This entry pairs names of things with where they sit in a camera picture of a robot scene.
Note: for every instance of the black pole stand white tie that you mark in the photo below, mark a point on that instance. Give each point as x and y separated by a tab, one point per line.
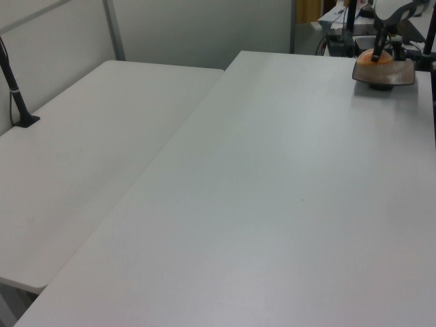
12	85

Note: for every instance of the thin black upright pole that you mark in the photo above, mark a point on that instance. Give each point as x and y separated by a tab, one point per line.
351	27

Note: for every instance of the grey narrow partition post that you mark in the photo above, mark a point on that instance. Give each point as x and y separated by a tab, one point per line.
292	25

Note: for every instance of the black camera stand pole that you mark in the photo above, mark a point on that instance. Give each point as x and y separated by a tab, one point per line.
427	44

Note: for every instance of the white papers stack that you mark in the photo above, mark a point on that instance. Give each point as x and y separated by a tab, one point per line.
332	17

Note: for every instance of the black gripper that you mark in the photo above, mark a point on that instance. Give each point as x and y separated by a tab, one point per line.
391	17

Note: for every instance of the black equipment box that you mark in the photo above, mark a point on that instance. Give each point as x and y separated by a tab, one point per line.
337	46

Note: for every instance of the orange round object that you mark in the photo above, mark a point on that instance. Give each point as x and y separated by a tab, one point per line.
364	59

